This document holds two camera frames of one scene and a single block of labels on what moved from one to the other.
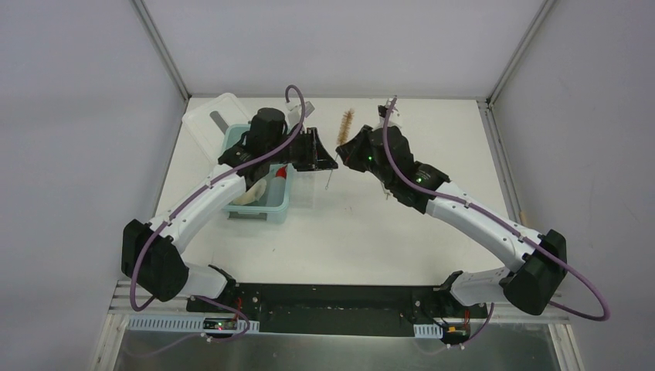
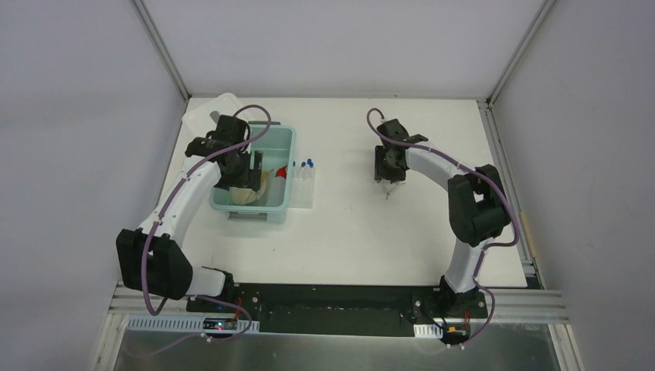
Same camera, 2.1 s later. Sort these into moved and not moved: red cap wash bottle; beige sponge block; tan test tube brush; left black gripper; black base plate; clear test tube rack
Moved: tan test tube brush; left black gripper
Not moved: red cap wash bottle; black base plate; clear test tube rack; beige sponge block
